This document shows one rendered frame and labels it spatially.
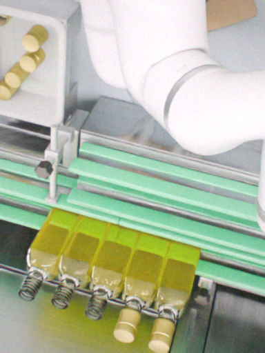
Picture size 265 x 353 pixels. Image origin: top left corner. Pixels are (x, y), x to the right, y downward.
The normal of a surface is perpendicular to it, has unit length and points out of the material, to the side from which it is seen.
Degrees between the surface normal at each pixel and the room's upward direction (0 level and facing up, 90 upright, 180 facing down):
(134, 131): 90
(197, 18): 61
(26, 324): 90
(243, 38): 0
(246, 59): 0
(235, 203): 90
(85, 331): 90
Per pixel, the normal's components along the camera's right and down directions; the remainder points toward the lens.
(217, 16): -0.26, 0.61
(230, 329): 0.11, -0.74
